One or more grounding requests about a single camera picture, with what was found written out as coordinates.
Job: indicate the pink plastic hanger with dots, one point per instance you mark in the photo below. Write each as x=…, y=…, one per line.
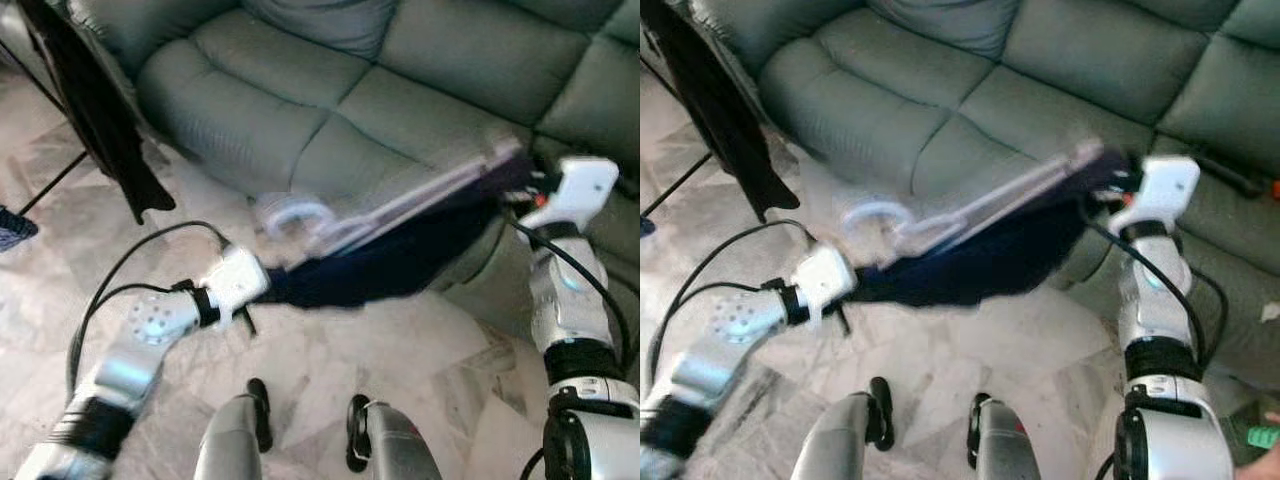
x=1000, y=195
x=400, y=200

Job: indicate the dark navy garment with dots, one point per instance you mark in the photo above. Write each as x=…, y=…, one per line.
x=1000, y=260
x=400, y=260

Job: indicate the black rod orange tip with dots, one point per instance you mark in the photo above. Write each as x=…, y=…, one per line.
x=1235, y=178

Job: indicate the silver left robot leg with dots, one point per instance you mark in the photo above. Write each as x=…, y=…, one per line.
x=230, y=440
x=835, y=440

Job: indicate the silver robot leg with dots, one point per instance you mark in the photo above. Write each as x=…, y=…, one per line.
x=835, y=440
x=395, y=445
x=1005, y=445
x=230, y=440

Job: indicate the grey green sofa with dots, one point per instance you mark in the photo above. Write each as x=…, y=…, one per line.
x=400, y=70
x=1000, y=70

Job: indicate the silver right robot leg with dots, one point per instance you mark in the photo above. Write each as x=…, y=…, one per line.
x=1005, y=445
x=395, y=445

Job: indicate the black hanging garment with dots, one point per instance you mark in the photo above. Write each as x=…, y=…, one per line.
x=100, y=110
x=720, y=110

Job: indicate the green plastic object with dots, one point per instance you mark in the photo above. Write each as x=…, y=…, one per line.
x=1262, y=436

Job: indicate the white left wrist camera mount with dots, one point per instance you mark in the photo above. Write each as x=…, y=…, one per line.
x=825, y=275
x=235, y=278

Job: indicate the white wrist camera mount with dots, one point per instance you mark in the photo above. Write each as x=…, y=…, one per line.
x=585, y=185
x=235, y=278
x=1165, y=185
x=825, y=275

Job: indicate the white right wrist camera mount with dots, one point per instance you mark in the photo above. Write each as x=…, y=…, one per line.
x=585, y=185
x=1165, y=185

